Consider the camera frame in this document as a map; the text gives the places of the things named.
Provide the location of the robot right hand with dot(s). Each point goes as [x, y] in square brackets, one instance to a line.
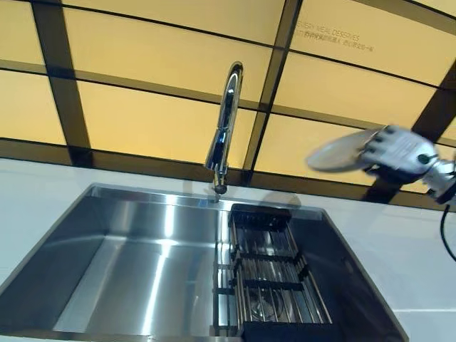
[402, 153]

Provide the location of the cream round plate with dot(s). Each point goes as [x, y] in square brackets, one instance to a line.
[335, 151]

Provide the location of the stainless steel sink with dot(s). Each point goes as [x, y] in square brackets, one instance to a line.
[124, 270]

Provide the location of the black steel sink drying rack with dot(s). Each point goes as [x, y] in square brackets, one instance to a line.
[278, 278]

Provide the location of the chrome gooseneck faucet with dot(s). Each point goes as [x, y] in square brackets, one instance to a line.
[228, 117]

